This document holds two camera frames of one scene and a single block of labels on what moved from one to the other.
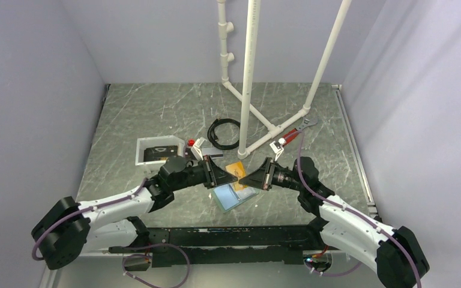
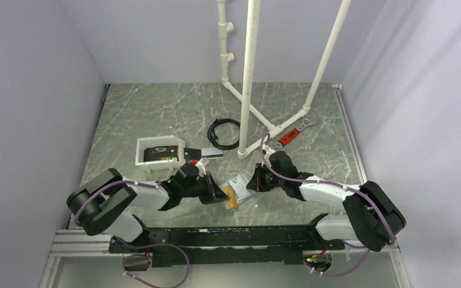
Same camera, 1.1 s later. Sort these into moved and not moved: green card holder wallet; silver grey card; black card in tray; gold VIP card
Moved: gold VIP card
Not moved: black card in tray; silver grey card; green card holder wallet
